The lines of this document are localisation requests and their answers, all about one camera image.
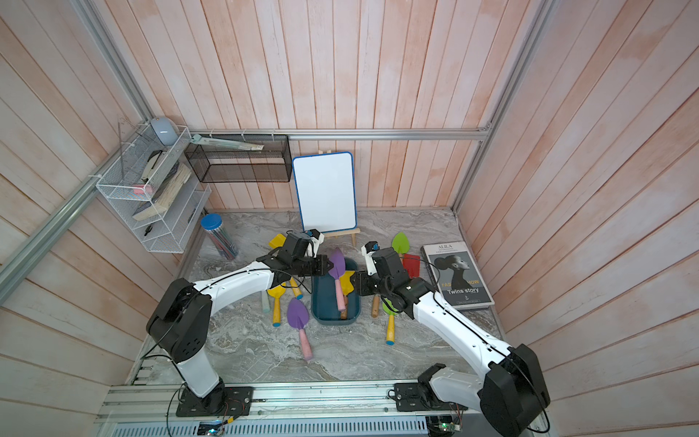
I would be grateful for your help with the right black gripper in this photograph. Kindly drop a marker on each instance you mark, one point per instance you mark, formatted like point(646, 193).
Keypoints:
point(361, 287)

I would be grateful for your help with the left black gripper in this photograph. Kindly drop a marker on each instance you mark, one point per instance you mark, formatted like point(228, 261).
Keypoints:
point(321, 259)

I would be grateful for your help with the purple trowel pink handle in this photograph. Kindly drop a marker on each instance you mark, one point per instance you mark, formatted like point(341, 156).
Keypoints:
point(337, 271)

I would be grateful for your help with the green trowel wooden handle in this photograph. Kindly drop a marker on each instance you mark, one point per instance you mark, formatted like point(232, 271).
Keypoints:
point(401, 244)

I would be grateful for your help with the yellow shovel wooden handle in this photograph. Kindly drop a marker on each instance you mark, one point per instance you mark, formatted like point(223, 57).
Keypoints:
point(347, 288)

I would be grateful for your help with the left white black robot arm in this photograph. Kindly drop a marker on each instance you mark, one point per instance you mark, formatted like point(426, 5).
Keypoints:
point(180, 323)

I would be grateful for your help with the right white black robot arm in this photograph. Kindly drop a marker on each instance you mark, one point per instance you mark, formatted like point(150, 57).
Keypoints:
point(506, 386)

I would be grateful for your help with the yellow shovel blue tip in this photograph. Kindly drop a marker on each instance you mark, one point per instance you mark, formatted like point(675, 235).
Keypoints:
point(276, 293)

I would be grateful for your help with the dark teal storage box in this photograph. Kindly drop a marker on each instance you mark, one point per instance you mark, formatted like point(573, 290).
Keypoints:
point(324, 302)

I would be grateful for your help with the light blue small shovel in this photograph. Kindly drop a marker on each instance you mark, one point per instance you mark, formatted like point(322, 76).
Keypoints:
point(264, 297)

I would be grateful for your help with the small wooden easel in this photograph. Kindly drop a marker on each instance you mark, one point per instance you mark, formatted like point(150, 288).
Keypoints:
point(352, 233)

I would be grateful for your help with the black cover book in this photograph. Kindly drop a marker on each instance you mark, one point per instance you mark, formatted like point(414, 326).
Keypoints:
point(456, 275)

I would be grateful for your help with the blue lid pencil tube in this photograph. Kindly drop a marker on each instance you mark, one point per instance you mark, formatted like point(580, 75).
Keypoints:
point(213, 225)

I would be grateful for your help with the green ruler on basket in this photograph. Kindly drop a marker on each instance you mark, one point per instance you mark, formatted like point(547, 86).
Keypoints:
point(221, 144)

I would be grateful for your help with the pink item in shelf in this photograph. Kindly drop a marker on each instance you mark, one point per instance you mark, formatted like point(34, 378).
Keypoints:
point(143, 190)

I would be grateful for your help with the grey round object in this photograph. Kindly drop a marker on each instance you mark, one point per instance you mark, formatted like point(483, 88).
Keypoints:
point(166, 130)

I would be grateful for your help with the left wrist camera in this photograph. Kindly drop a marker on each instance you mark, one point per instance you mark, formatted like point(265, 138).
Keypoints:
point(317, 238)

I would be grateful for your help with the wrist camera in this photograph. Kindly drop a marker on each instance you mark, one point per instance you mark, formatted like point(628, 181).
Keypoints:
point(317, 238)
point(368, 250)

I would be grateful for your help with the yellow scoop orange handle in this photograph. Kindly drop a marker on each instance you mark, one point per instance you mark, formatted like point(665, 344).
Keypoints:
point(278, 241)

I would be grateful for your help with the lime shovel wooden handle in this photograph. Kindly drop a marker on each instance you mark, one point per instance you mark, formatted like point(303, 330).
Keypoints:
point(376, 305)

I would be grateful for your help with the green trowel yellow handle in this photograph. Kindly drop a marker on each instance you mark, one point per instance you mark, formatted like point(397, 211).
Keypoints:
point(390, 331)

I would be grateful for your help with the red shovel wooden handle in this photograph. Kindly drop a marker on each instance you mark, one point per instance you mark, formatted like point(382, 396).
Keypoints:
point(412, 265)

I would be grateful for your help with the yellow shovel orange handle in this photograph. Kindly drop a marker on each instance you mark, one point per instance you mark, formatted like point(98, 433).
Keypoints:
point(295, 287)

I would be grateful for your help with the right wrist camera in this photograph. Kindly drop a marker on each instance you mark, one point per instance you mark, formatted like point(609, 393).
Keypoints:
point(368, 250)

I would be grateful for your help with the purple shovel pink handle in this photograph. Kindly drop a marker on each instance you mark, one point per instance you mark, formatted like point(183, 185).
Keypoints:
point(298, 318)

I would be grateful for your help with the white board blue frame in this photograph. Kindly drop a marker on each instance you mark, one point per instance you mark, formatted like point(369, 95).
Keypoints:
point(325, 186)

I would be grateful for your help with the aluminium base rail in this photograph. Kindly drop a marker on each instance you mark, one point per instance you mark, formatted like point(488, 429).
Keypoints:
point(314, 407)

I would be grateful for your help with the black mesh wall basket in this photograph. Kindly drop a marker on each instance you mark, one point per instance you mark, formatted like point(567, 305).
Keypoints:
point(271, 165)

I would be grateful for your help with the book in wire shelf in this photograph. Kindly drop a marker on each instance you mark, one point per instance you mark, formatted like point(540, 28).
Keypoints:
point(165, 195)

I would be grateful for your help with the white wire shelf rack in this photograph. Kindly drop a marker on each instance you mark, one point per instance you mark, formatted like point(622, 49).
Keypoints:
point(154, 190)

